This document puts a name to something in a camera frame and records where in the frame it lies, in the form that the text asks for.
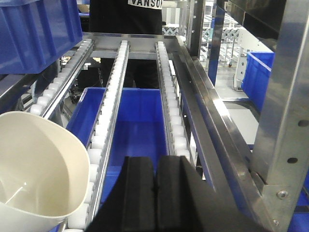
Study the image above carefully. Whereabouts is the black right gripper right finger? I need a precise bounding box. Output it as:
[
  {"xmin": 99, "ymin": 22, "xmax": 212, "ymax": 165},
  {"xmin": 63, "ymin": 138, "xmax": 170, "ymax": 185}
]
[{"xmin": 156, "ymin": 156, "xmax": 266, "ymax": 232}]

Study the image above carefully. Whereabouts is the large blue crate centre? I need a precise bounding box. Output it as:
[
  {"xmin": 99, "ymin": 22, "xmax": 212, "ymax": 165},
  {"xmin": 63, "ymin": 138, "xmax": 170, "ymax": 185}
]
[{"xmin": 0, "ymin": 0, "xmax": 83, "ymax": 74}]

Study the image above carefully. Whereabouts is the white plastic bin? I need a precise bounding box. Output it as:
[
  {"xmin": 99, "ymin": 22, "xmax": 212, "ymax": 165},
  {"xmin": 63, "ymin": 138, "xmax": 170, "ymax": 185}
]
[{"xmin": 0, "ymin": 111, "xmax": 90, "ymax": 232}]

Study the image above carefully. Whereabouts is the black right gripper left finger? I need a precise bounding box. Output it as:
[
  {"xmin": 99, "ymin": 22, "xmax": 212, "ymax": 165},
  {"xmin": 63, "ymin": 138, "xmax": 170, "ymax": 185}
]
[{"xmin": 86, "ymin": 157, "xmax": 155, "ymax": 232}]

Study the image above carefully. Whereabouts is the white roller track centre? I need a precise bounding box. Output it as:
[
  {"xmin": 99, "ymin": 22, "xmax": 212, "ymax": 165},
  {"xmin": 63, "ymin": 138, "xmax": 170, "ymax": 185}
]
[{"xmin": 29, "ymin": 39, "xmax": 95, "ymax": 119}]

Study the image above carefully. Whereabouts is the blue crate below rollers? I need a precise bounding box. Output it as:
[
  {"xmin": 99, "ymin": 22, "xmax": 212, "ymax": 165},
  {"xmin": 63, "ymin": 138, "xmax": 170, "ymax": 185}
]
[{"xmin": 66, "ymin": 87, "xmax": 167, "ymax": 203}]

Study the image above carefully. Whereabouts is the white roller track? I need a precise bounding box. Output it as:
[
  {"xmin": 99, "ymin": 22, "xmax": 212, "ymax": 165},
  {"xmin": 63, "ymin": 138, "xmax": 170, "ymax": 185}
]
[
  {"xmin": 59, "ymin": 40, "xmax": 130, "ymax": 232},
  {"xmin": 155, "ymin": 41, "xmax": 194, "ymax": 164},
  {"xmin": 29, "ymin": 39, "xmax": 95, "ymax": 119}
]

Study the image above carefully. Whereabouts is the person in black shirt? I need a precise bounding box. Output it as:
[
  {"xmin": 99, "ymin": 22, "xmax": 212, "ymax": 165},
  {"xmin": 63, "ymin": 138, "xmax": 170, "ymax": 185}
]
[{"xmin": 89, "ymin": 0, "xmax": 163, "ymax": 88}]

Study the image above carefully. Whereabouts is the blue crate near right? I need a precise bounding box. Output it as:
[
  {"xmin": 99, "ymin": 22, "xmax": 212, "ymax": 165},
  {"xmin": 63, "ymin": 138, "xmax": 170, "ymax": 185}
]
[{"xmin": 241, "ymin": 52, "xmax": 275, "ymax": 112}]

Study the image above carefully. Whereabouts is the white roller track right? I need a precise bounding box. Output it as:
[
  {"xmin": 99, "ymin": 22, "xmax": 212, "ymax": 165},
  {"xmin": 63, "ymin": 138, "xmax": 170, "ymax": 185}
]
[{"xmin": 155, "ymin": 41, "xmax": 194, "ymax": 164}]

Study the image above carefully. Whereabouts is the right steel shelf rack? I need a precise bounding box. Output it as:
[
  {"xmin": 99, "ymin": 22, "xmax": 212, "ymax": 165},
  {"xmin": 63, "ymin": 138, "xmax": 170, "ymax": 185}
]
[{"xmin": 174, "ymin": 0, "xmax": 309, "ymax": 232}]

